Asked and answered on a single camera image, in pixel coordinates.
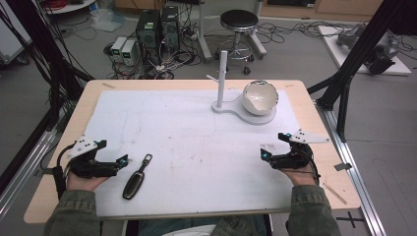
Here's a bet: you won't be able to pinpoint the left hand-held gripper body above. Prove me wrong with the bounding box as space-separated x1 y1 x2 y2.
66 134 120 180

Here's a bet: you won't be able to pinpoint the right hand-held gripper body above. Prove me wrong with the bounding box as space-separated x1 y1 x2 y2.
269 128 330 171

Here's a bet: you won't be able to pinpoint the black car key with ring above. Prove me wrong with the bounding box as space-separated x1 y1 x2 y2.
122 153 153 201

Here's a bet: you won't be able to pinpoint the person's left hand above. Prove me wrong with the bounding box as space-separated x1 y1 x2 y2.
66 169 110 193

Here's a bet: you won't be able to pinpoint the person's right hand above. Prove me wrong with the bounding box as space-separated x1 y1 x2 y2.
282 167 320 187

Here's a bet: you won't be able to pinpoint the white eggshell-shaped bowl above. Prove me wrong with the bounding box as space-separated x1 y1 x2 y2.
241 80 280 117

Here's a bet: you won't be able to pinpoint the thin wooden stick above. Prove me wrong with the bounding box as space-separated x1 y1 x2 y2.
322 182 348 206

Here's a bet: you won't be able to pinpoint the white table mat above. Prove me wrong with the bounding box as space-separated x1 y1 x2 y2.
84 88 301 219

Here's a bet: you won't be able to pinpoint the white stand with pegs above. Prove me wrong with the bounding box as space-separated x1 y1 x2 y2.
206 49 277 126

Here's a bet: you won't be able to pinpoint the white power supply unit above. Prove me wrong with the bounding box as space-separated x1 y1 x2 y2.
110 35 128 62
121 39 138 67

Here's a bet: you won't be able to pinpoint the white floor board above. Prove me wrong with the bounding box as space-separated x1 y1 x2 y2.
317 25 413 77

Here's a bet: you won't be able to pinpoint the white desk leg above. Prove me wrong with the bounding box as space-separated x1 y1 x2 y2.
248 0 268 61
196 0 213 63

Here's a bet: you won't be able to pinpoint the black computer tower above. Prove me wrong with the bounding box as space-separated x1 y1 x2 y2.
135 9 162 66
159 5 181 51

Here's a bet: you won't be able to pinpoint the clear plastic bag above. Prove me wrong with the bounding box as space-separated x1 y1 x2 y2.
89 8 127 33

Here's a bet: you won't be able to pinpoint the black round stool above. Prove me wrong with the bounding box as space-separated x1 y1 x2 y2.
213 9 261 76

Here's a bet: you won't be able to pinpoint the grey machine on board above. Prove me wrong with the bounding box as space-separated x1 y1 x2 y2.
336 23 400 76

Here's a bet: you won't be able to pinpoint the white round table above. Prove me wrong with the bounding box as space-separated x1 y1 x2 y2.
41 0 97 15

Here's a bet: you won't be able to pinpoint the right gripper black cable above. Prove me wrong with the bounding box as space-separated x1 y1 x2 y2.
299 148 322 186

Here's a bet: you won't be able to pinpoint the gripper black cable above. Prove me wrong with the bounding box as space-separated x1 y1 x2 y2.
299 148 322 186
52 143 77 201

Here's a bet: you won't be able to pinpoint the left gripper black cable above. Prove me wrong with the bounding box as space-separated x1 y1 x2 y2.
52 143 77 201

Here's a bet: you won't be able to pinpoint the small metal bracket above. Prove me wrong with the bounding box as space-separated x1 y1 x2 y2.
333 162 353 172

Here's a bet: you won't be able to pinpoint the aluminium rail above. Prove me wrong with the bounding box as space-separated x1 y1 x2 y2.
315 98 388 236
0 128 59 218

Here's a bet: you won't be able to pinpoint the black floor cables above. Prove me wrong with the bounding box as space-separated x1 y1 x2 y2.
257 20 370 46

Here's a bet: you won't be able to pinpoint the black metal frame stand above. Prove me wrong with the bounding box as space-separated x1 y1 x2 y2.
307 0 417 143
0 0 95 133

